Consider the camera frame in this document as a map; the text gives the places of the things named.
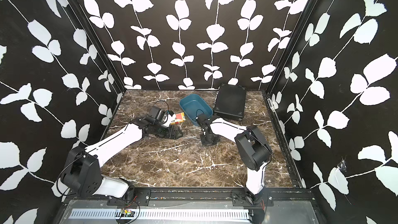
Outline teal plastic storage box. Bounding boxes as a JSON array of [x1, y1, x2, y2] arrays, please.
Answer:
[[179, 94, 213, 127]]

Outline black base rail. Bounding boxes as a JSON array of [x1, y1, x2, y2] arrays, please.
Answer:
[[107, 187, 315, 207]]

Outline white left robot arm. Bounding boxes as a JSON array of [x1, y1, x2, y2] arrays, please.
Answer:
[[59, 118, 183, 198]]

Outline pile of steel nails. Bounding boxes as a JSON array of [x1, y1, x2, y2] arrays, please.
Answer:
[[183, 136, 213, 155]]

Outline yellow playing card box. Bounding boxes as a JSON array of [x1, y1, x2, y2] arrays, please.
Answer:
[[171, 112, 186, 125]]

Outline white perforated strip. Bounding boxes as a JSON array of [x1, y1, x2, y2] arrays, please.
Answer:
[[67, 208, 251, 222]]

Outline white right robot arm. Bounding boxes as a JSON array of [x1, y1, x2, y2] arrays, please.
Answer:
[[196, 114, 273, 196]]

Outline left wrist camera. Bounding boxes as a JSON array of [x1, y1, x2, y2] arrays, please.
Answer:
[[146, 106, 176, 127]]

